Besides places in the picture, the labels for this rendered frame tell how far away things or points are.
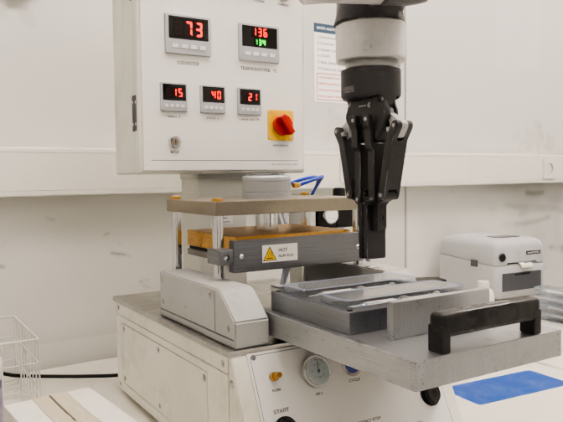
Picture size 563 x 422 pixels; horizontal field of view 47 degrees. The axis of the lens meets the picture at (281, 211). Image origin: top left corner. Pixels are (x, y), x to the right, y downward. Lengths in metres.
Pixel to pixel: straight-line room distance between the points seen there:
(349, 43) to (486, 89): 1.48
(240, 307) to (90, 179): 0.67
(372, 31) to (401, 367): 0.39
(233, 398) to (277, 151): 0.53
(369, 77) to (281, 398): 0.41
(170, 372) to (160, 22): 0.56
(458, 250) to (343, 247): 0.98
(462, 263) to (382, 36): 1.23
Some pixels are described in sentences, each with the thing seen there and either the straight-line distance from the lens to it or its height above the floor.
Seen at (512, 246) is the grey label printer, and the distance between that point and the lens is 1.89.
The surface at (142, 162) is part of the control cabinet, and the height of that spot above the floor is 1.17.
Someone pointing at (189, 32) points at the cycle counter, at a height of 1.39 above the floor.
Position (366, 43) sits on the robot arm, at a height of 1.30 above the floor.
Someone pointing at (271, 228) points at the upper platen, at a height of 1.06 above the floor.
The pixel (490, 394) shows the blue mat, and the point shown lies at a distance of 1.25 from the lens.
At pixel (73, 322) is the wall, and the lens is 1.48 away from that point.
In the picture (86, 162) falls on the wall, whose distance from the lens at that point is 1.41.
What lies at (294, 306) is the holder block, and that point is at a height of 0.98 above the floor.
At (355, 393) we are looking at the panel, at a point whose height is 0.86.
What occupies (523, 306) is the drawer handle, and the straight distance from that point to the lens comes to 0.73.
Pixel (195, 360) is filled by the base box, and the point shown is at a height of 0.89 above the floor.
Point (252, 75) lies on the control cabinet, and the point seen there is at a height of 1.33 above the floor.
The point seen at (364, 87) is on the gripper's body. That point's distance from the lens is 0.79.
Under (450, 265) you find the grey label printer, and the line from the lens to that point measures 1.98.
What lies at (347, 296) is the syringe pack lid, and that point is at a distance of 0.75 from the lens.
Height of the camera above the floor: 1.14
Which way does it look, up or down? 3 degrees down
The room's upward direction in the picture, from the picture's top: 1 degrees counter-clockwise
